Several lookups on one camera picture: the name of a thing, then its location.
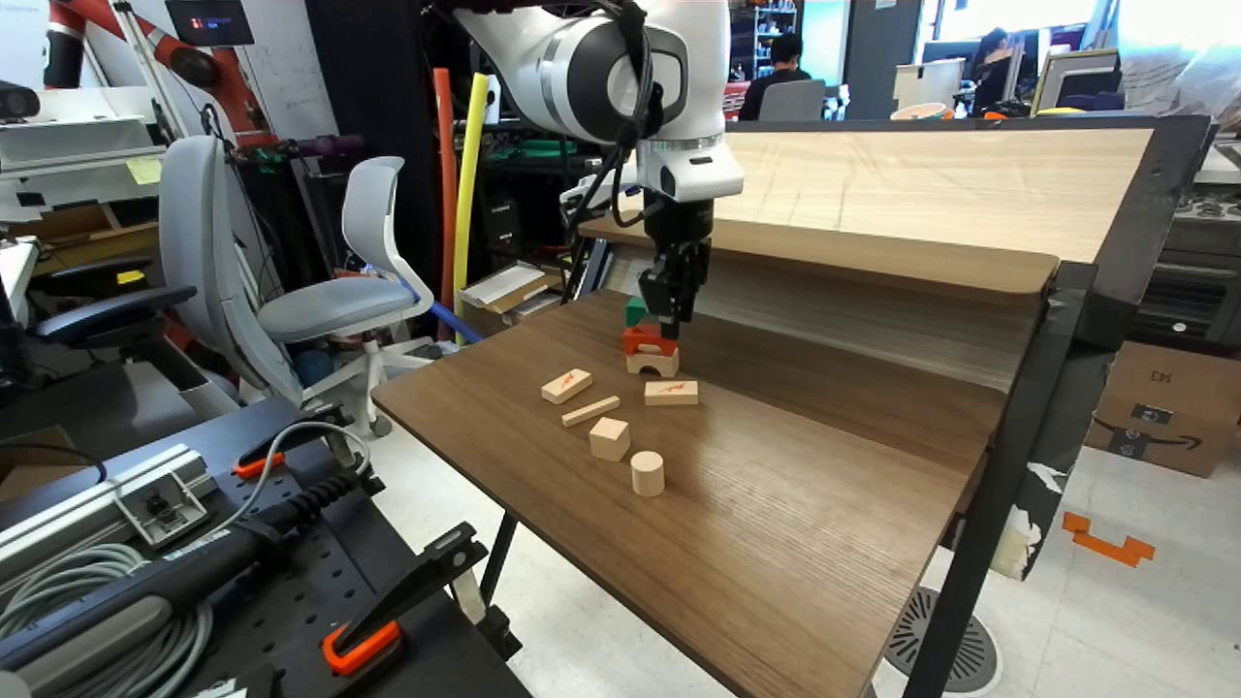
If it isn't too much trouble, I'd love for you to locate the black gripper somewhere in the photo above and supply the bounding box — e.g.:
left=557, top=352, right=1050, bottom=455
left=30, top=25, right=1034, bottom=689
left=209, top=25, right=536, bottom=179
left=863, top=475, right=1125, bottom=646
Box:
left=640, top=194, right=719, bottom=344

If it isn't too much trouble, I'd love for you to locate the orange arch block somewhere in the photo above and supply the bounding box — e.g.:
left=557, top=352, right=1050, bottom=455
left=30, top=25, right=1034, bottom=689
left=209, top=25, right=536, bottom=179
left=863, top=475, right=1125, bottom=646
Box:
left=619, top=323, right=682, bottom=361

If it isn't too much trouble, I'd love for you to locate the natural wooden arch block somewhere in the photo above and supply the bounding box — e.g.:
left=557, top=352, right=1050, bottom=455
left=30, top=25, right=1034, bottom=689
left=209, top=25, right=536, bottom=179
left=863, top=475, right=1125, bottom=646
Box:
left=624, top=344, right=682, bottom=380

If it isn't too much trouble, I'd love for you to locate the wooden rectangular block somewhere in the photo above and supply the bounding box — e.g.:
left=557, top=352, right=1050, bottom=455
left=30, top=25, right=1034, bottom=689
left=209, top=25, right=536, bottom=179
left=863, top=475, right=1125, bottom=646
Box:
left=539, top=363, right=598, bottom=409
left=640, top=375, right=703, bottom=413

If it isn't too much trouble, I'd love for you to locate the thin wooden stick block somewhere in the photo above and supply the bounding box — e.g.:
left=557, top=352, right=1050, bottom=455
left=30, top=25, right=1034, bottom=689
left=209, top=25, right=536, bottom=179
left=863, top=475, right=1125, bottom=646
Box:
left=557, top=391, right=624, bottom=429

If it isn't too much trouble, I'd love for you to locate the wooden cube block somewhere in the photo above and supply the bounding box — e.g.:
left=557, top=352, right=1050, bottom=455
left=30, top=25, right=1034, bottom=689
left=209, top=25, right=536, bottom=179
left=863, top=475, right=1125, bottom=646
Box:
left=584, top=414, right=636, bottom=467

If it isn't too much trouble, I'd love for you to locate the wooden cylinder block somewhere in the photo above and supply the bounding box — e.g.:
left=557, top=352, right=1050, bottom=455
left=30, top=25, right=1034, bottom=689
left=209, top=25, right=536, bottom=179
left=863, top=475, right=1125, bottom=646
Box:
left=627, top=446, right=670, bottom=502

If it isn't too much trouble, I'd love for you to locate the stack of flat boards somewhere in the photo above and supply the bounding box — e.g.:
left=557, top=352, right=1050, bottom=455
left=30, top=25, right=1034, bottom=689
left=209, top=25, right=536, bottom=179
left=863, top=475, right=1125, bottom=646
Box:
left=458, top=260, right=575, bottom=330

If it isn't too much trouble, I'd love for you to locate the wooden table shelf board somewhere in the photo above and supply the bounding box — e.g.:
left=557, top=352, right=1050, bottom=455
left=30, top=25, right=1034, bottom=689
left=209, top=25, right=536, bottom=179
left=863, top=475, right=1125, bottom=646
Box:
left=575, top=210, right=1061, bottom=301

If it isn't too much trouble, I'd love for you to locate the yellow foam tube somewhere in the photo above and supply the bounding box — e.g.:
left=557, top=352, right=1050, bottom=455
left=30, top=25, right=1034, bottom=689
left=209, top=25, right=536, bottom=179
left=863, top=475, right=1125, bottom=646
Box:
left=448, top=69, right=498, bottom=313

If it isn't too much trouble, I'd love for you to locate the person in dark shirt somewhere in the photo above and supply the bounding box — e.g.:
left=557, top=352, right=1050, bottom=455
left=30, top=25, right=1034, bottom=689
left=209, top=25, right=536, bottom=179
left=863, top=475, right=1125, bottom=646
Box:
left=738, top=32, right=814, bottom=129

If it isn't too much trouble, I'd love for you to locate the orange foam tube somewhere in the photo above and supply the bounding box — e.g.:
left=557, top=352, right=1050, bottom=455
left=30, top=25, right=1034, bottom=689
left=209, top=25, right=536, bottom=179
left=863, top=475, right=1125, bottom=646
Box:
left=429, top=65, right=461, bottom=313

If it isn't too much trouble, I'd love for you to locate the white office chair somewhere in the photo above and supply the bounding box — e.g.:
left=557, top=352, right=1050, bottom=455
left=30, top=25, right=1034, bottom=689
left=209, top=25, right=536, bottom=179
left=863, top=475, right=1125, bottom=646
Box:
left=257, top=153, right=443, bottom=444

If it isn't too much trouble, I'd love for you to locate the black clamp with orange grip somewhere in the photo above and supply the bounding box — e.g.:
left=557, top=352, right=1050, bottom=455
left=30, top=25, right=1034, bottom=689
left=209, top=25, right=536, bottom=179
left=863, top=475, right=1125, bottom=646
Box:
left=317, top=521, right=491, bottom=681

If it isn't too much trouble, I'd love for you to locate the round black floor grate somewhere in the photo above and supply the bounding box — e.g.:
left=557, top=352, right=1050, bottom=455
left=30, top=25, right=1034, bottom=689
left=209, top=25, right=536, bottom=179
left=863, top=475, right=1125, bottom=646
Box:
left=884, top=584, right=1006, bottom=698

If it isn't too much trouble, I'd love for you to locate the grey office chair with armrests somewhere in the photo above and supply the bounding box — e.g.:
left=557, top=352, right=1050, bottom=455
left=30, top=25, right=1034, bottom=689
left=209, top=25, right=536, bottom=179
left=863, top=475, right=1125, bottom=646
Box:
left=36, top=132, right=309, bottom=419

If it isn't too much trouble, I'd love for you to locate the computer monitor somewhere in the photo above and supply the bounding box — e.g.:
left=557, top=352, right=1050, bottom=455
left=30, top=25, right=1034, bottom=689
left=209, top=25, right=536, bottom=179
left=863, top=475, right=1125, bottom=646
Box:
left=1033, top=48, right=1127, bottom=118

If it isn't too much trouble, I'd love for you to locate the black perforated workbench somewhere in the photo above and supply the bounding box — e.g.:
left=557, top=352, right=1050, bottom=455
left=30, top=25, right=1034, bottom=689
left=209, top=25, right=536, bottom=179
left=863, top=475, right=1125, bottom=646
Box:
left=0, top=391, right=536, bottom=698

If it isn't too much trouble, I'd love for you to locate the brown cardboard box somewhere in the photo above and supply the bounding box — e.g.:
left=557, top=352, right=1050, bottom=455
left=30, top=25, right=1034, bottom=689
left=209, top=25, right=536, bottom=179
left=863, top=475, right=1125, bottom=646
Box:
left=1082, top=339, right=1241, bottom=481

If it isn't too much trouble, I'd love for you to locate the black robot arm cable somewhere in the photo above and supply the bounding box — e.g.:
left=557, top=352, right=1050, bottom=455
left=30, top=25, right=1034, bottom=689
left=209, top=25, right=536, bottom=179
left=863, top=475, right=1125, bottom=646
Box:
left=561, top=0, right=679, bottom=239

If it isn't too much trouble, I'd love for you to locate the white cable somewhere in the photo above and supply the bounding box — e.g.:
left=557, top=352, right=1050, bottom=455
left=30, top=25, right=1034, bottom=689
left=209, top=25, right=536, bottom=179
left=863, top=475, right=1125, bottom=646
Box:
left=204, top=419, right=370, bottom=548

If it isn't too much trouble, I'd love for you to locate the silver aluminium extrusion rail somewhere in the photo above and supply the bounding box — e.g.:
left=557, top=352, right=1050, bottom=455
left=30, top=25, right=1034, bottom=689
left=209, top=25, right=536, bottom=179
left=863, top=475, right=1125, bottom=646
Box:
left=0, top=444, right=217, bottom=584

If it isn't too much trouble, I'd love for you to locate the grey cable bundle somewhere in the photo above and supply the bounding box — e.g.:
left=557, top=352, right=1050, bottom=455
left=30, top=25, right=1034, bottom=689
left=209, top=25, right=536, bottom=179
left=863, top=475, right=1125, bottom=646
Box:
left=0, top=539, right=217, bottom=698

